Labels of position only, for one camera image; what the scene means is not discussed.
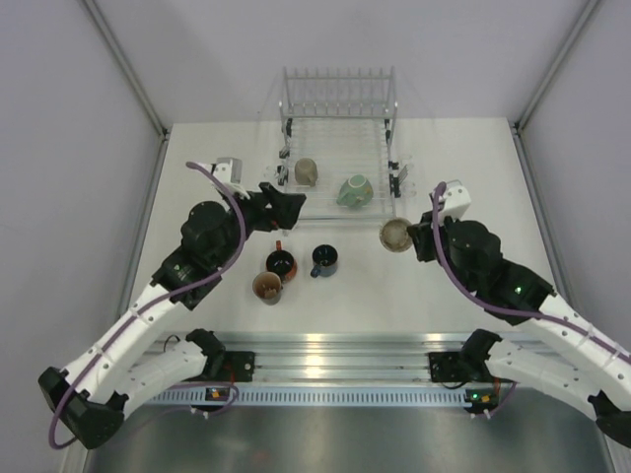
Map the slotted cable duct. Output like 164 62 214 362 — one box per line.
142 383 469 406

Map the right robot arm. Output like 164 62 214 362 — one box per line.
405 212 630 446

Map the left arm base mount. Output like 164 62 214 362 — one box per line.
215 351 255 383

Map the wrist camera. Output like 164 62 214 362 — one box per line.
212 157 243 186
438 179 471 220

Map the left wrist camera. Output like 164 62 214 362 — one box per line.
212 157 243 186

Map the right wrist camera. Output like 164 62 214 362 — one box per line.
438 179 471 220

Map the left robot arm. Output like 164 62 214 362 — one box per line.
37 182 307 449

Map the purple cable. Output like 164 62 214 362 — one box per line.
431 181 631 361
48 161 247 450

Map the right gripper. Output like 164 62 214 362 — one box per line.
410 208 475 294

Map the brown mug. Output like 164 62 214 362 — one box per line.
252 272 283 305

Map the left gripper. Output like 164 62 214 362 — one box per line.
212 181 305 268

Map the aluminium rail base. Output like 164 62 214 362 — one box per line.
217 332 469 384

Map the left aluminium frame post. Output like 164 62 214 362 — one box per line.
81 0 172 142

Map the teal green cup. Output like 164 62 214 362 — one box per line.
336 174 374 209

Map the black and red mug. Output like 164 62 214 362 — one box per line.
265 240 298 283

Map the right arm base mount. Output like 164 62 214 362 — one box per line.
428 351 479 384

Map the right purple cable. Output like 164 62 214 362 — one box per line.
431 181 631 361

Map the aluminium frame post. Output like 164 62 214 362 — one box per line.
81 0 172 142
512 0 605 132

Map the right aluminium frame post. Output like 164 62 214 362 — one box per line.
512 0 605 132

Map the olive grey mug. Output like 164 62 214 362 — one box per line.
294 158 318 187

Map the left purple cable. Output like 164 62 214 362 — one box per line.
48 161 247 450

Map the beige speckled cup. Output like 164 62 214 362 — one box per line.
379 218 413 253

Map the metal wire dish rack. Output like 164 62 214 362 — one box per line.
266 67 414 227

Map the dark blue mug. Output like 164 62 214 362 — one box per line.
310 244 338 278

